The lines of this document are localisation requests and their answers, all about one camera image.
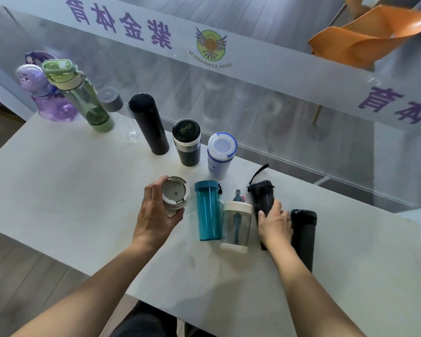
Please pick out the purple transparent water bottle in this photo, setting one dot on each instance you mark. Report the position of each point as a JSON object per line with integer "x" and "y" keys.
{"x": 53, "y": 105}

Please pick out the person's right thumb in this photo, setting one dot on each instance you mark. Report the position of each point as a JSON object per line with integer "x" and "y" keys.
{"x": 262, "y": 218}

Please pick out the person's left hand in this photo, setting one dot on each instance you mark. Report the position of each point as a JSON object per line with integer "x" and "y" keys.
{"x": 151, "y": 217}

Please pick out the person's left forearm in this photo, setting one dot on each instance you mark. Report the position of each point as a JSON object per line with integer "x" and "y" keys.
{"x": 91, "y": 291}

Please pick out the person's right forearm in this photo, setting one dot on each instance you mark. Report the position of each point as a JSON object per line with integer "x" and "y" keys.
{"x": 308, "y": 294}

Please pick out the green transparent water bottle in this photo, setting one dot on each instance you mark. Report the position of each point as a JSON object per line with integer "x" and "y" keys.
{"x": 87, "y": 105}

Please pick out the orange plastic chair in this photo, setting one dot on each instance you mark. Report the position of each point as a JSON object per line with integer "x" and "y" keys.
{"x": 361, "y": 4}
{"x": 365, "y": 38}

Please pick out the clear shaker bottle white lid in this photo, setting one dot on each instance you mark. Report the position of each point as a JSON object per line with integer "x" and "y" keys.
{"x": 235, "y": 224}

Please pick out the matte black tumbler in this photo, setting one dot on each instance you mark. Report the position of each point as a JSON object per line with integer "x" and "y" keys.
{"x": 303, "y": 238}

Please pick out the person's left thumb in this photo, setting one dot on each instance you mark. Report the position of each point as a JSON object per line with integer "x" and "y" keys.
{"x": 177, "y": 218}

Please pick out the tall black thermos flask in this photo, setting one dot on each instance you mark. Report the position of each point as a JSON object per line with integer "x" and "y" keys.
{"x": 149, "y": 126}

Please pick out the black tumbler with silver band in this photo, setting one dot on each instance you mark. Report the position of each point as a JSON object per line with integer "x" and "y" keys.
{"x": 187, "y": 154}

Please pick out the white bottle blue-rimmed lid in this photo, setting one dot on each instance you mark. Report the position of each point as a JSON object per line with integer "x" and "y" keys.
{"x": 221, "y": 161}

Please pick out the person's dark trousers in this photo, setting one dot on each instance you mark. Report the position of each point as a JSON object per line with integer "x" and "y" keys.
{"x": 144, "y": 321}

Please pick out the clear bottle with grey cap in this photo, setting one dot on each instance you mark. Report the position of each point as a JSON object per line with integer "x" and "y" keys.
{"x": 111, "y": 100}

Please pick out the teal transparent tumbler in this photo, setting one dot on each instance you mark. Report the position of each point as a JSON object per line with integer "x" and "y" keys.
{"x": 208, "y": 214}

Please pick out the white cup with grey lid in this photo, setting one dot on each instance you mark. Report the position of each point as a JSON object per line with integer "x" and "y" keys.
{"x": 176, "y": 193}

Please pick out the person's right hand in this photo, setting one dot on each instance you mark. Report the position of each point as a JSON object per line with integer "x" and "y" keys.
{"x": 276, "y": 231}

